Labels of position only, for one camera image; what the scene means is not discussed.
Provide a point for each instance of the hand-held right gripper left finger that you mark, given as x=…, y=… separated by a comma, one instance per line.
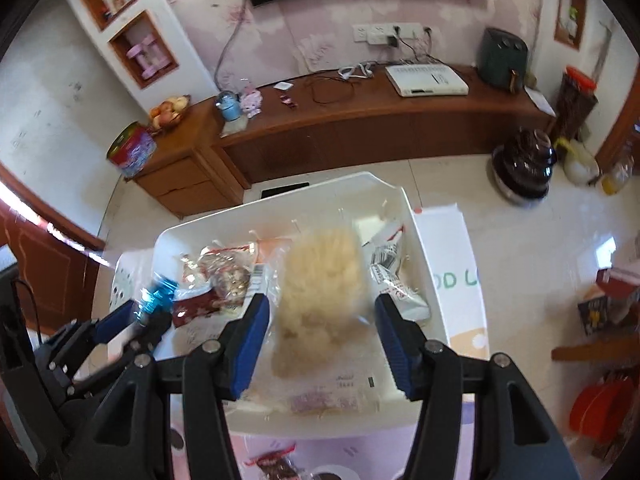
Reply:
x=250, y=345

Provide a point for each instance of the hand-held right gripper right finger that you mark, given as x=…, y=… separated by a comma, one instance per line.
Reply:
x=395, y=345

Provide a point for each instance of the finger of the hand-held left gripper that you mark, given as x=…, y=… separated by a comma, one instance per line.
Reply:
x=117, y=322
x=150, y=332

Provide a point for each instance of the blue snack packet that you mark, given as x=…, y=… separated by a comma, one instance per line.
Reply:
x=160, y=297

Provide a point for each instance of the brown and white snack packet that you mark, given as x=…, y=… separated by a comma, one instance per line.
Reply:
x=192, y=310

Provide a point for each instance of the clear nut packet red label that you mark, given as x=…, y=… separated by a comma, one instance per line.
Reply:
x=227, y=275

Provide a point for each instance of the clear rice cracker packet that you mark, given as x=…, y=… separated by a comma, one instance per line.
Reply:
x=320, y=285

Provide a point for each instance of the white plastic storage bin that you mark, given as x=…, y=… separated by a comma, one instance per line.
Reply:
x=320, y=200

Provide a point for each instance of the grey and white snack packet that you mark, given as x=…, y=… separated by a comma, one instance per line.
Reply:
x=395, y=270

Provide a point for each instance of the red cracker packet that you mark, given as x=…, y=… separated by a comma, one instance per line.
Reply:
x=275, y=250

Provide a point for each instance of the dark red snack packet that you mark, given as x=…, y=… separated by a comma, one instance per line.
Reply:
x=280, y=467

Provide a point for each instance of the red round tin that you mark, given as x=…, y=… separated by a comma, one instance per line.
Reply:
x=131, y=150

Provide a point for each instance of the black and yellow box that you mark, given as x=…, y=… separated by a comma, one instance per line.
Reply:
x=595, y=315

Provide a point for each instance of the red plastic stool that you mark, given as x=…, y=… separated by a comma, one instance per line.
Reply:
x=600, y=405

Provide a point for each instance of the fruit bowl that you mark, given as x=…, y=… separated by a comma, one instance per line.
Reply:
x=167, y=110

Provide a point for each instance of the wooden television cabinet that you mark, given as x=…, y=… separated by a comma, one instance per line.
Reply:
x=350, y=130

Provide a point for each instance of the dark brown ceramic jar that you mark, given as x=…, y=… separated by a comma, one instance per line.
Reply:
x=525, y=165

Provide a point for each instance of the pink toy figure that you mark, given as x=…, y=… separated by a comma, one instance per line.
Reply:
x=250, y=102

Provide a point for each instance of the white plastic jug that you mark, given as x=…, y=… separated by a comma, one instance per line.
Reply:
x=580, y=165

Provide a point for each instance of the small white pad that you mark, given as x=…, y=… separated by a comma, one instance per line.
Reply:
x=283, y=86

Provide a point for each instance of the pink dumbbell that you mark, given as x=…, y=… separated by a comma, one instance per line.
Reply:
x=139, y=61
x=156, y=51

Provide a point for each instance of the white set-top box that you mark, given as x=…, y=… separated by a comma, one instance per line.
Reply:
x=425, y=80

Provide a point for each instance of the bottle of yellow liquid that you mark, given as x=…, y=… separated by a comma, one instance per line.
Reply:
x=617, y=175

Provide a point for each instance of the white paper sheet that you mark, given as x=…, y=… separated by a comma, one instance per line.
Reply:
x=540, y=102

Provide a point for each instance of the dark jar with red lid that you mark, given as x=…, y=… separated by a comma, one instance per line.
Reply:
x=575, y=105

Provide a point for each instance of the dark green air fryer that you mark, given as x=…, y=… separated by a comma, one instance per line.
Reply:
x=500, y=55

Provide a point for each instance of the white wall shelf unit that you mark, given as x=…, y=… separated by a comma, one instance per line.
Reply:
x=185, y=35

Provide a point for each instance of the white wall sockets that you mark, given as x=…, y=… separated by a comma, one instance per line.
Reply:
x=370, y=32

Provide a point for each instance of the wooden framed wall niche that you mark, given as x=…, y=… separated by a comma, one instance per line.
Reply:
x=570, y=15

